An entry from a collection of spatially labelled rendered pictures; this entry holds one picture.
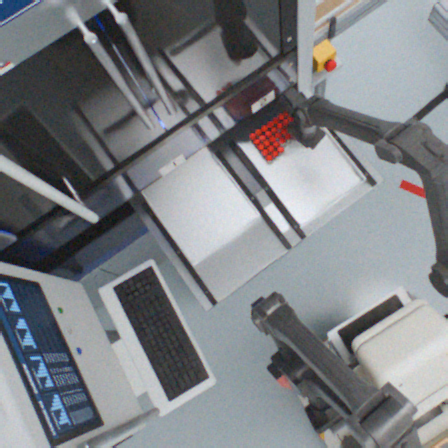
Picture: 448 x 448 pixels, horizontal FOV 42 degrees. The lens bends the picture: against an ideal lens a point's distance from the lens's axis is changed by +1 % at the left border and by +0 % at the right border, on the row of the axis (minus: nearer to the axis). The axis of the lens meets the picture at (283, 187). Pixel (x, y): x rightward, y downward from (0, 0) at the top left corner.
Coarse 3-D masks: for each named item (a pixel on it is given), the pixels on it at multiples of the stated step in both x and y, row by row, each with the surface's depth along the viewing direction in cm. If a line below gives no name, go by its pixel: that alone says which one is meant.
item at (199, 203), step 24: (192, 168) 187; (216, 168) 187; (144, 192) 185; (168, 192) 185; (192, 192) 185; (216, 192) 185; (240, 192) 184; (168, 216) 183; (192, 216) 183; (216, 216) 183; (240, 216) 183; (192, 240) 181; (216, 240) 181; (192, 264) 176
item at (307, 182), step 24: (240, 144) 185; (288, 144) 188; (336, 144) 186; (264, 168) 186; (288, 168) 186; (312, 168) 186; (336, 168) 186; (288, 192) 184; (312, 192) 184; (336, 192) 184; (312, 216) 179
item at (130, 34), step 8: (112, 8) 98; (120, 16) 95; (120, 24) 95; (128, 24) 96; (128, 32) 97; (128, 40) 100; (136, 40) 101; (136, 48) 102; (136, 56) 106; (144, 56) 106; (144, 64) 108; (152, 64) 111; (152, 72) 112; (152, 80) 115; (160, 80) 117; (152, 88) 131; (160, 88) 119; (160, 96) 122; (168, 96) 125; (168, 104) 127; (168, 112) 131; (176, 112) 133
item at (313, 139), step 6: (294, 120) 170; (288, 126) 170; (294, 126) 170; (294, 132) 169; (300, 132) 165; (312, 132) 164; (318, 132) 169; (324, 132) 169; (300, 138) 169; (306, 138) 167; (312, 138) 169; (318, 138) 169; (306, 144) 168; (312, 144) 168
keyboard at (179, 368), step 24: (120, 288) 183; (144, 288) 183; (144, 312) 181; (168, 312) 180; (144, 336) 179; (168, 336) 179; (168, 360) 177; (192, 360) 177; (168, 384) 175; (192, 384) 176
